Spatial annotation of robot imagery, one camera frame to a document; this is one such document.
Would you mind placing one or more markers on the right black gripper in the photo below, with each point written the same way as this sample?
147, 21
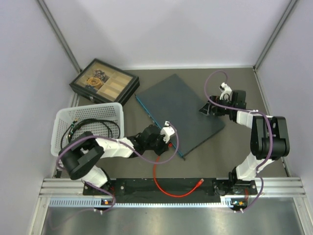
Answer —
206, 110

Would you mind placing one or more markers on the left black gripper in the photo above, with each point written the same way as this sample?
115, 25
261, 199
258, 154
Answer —
165, 146

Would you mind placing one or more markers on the dark blue network switch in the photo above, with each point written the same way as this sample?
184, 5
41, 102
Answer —
173, 100

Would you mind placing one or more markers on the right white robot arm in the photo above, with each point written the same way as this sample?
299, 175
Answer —
269, 139

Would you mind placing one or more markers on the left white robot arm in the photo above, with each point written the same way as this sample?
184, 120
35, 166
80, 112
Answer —
79, 157

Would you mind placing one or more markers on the white perforated plastic basket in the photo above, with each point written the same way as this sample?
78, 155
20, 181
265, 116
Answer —
111, 112

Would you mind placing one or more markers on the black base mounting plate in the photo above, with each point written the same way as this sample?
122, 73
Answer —
140, 190

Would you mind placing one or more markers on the black compartment jewelry box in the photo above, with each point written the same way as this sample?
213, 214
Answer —
101, 82

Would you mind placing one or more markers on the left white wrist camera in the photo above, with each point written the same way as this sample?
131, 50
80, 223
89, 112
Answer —
167, 132

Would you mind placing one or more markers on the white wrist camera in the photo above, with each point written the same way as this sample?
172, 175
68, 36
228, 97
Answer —
226, 91
167, 132

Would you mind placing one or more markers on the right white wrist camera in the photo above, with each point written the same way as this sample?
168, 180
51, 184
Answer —
226, 91

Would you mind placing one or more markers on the white slotted cable duct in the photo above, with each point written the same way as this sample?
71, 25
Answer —
105, 203

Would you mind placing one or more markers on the aluminium frame rail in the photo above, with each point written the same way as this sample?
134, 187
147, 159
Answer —
268, 187

